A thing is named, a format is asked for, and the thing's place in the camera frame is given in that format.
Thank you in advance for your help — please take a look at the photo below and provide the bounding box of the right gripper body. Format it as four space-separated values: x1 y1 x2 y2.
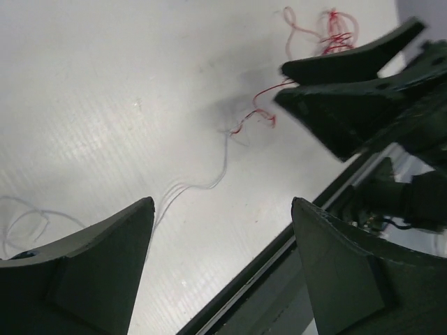
362 40 446 164

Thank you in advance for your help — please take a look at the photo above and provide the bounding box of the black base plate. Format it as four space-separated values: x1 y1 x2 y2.
176 146 447 335

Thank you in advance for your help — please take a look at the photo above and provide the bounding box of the red wire bundle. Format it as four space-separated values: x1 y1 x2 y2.
230 5 360 137

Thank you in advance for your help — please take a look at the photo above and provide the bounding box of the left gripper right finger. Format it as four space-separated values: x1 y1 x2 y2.
291 198 446 334

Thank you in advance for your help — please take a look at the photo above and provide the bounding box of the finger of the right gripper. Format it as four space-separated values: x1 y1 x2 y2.
274 71 411 161
281 17 426 86

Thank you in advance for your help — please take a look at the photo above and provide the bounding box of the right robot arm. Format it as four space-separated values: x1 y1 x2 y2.
274 17 446 232

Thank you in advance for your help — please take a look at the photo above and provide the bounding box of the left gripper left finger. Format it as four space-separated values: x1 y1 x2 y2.
1 197 155 334

